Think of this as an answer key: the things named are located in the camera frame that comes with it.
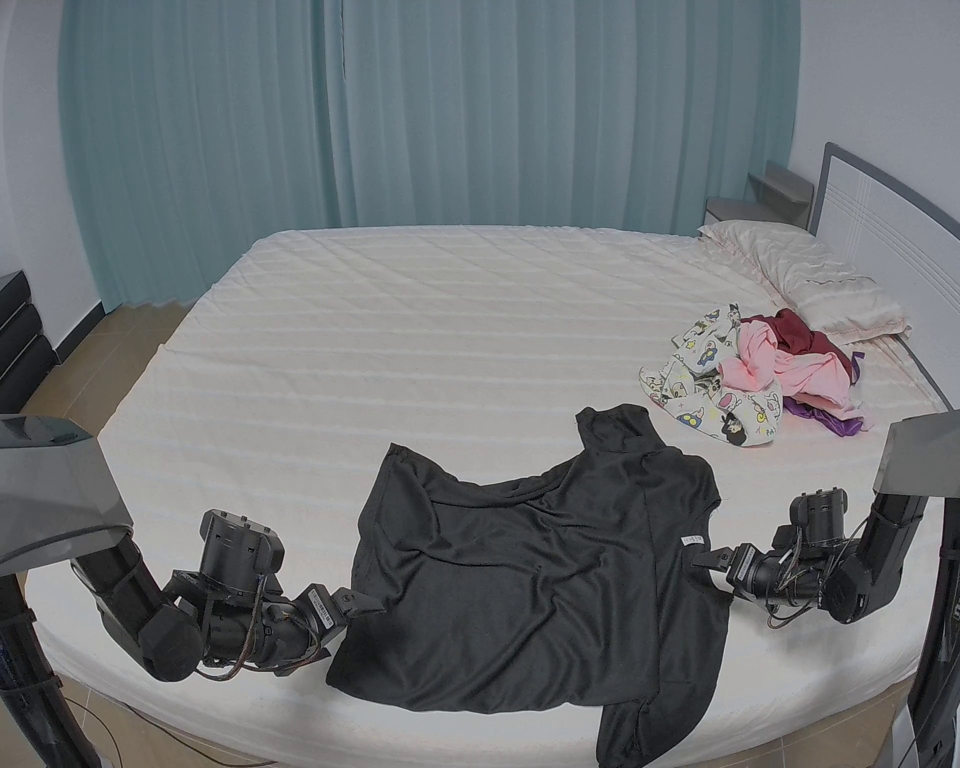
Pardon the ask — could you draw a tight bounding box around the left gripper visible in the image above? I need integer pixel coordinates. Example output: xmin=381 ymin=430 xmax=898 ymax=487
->
xmin=258 ymin=585 xmax=384 ymax=669

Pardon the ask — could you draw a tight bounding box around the dark red garment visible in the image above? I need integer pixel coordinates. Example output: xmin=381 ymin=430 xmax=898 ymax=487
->
xmin=738 ymin=307 xmax=860 ymax=384

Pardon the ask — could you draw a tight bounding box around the pink garment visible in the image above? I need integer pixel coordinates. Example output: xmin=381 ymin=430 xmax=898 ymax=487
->
xmin=716 ymin=321 xmax=867 ymax=421

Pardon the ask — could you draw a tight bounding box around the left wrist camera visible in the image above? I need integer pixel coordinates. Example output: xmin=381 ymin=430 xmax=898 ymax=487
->
xmin=196 ymin=508 xmax=286 ymax=605

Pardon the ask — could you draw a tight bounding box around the cream pillow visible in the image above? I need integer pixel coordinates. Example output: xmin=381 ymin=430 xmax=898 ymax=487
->
xmin=697 ymin=219 xmax=912 ymax=345

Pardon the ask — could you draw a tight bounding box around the black T-shirt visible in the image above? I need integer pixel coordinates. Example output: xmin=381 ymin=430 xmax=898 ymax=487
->
xmin=324 ymin=403 xmax=732 ymax=768

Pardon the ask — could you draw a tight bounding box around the purple garment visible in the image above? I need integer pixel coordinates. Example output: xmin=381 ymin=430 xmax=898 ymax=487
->
xmin=780 ymin=346 xmax=875 ymax=438

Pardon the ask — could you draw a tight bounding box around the grey bedside table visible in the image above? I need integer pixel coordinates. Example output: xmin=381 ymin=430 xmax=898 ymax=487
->
xmin=705 ymin=161 xmax=816 ymax=234

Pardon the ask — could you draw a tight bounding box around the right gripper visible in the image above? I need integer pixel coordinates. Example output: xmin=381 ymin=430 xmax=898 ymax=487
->
xmin=690 ymin=543 xmax=785 ymax=603

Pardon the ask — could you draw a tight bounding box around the blue-green curtain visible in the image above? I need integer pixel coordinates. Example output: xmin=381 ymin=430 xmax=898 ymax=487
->
xmin=58 ymin=0 xmax=800 ymax=312

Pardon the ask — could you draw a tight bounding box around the bed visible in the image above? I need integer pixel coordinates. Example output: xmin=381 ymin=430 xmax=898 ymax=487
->
xmin=18 ymin=141 xmax=960 ymax=768

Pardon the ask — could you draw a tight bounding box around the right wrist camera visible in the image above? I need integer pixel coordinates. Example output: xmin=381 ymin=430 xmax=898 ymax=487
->
xmin=789 ymin=487 xmax=854 ymax=554

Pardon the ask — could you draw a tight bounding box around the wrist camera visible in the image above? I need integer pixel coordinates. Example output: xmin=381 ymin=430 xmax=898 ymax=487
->
xmin=789 ymin=487 xmax=854 ymax=554
xmin=196 ymin=508 xmax=286 ymax=605

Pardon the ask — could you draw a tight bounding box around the black chest of drawers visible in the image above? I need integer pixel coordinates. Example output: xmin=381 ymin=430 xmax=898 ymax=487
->
xmin=0 ymin=270 xmax=57 ymax=410

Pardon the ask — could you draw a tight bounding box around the white printed garment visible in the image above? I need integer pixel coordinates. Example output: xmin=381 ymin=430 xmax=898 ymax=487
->
xmin=639 ymin=303 xmax=785 ymax=449

